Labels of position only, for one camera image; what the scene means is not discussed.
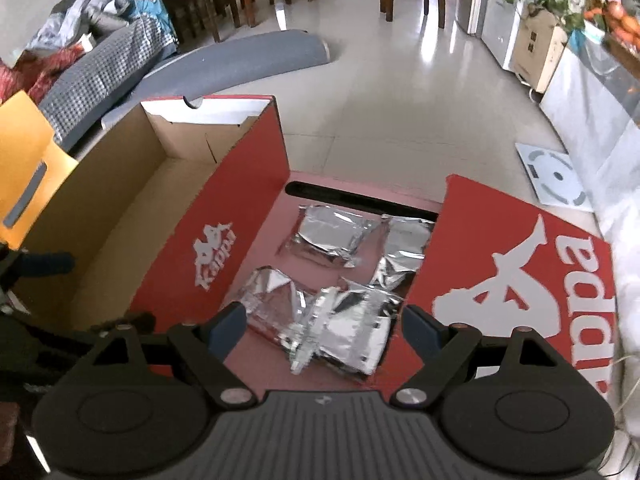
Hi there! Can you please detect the silver foil pouch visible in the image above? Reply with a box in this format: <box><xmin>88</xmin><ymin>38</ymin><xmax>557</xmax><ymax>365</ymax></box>
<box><xmin>286</xmin><ymin>278</ymin><xmax>402</xmax><ymax>376</ymax></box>
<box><xmin>280</xmin><ymin>205</ymin><xmax>382</xmax><ymax>269</ymax></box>
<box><xmin>234</xmin><ymin>266</ymin><xmax>314</xmax><ymax>351</ymax></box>
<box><xmin>369</xmin><ymin>214</ymin><xmax>435</xmax><ymax>292</ymax></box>

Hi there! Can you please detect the red Kappa box lid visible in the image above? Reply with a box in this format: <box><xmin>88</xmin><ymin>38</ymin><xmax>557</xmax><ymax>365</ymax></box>
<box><xmin>371</xmin><ymin>173</ymin><xmax>618</xmax><ymax>401</ymax></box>

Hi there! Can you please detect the red cardboard shoe box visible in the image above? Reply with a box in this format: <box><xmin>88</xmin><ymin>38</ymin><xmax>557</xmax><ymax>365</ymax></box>
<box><xmin>14</xmin><ymin>96</ymin><xmax>290</xmax><ymax>332</ymax></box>

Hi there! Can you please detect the pink lap desk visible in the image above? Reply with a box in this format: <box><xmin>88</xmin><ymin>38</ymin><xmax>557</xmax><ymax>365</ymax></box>
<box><xmin>224</xmin><ymin>171</ymin><xmax>442</xmax><ymax>396</ymax></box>

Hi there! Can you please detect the white bathroom scale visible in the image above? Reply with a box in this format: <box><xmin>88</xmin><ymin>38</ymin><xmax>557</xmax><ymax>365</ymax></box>
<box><xmin>515</xmin><ymin>143</ymin><xmax>593</xmax><ymax>212</ymax></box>

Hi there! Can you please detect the yellow plastic chair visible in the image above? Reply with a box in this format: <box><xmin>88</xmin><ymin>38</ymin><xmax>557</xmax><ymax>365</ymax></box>
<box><xmin>0</xmin><ymin>91</ymin><xmax>77</xmax><ymax>249</ymax></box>

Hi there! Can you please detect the houndstooth sofa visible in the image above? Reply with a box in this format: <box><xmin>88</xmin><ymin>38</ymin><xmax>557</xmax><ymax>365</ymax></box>
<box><xmin>38</xmin><ymin>15</ymin><xmax>177</xmax><ymax>152</ymax></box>

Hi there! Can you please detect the grey rolled floor mat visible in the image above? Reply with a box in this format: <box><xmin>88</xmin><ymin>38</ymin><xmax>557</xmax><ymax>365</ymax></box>
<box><xmin>101</xmin><ymin>29</ymin><xmax>331</xmax><ymax>129</ymax></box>

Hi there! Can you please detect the white marble tv cabinet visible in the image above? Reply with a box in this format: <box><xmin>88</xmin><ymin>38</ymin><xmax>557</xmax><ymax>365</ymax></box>
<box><xmin>538</xmin><ymin>24</ymin><xmax>640</xmax><ymax>271</ymax></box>

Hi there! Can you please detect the red patterned blanket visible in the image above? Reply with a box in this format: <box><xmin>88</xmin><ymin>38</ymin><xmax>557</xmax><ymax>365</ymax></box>
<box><xmin>0</xmin><ymin>44</ymin><xmax>85</xmax><ymax>104</ymax></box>

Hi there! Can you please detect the brown cardboard carton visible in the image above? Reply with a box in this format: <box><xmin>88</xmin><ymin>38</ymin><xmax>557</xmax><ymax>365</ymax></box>
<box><xmin>513</xmin><ymin>9</ymin><xmax>568</xmax><ymax>93</ymax></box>

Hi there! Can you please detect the pile of grey clothes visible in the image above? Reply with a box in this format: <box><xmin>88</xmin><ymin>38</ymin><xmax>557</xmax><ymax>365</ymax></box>
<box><xmin>25</xmin><ymin>0</ymin><xmax>131</xmax><ymax>53</ymax></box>

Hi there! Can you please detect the basket of oranges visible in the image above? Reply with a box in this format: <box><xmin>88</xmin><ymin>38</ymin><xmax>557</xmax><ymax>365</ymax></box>
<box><xmin>582</xmin><ymin>0</ymin><xmax>639</xmax><ymax>79</ymax></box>

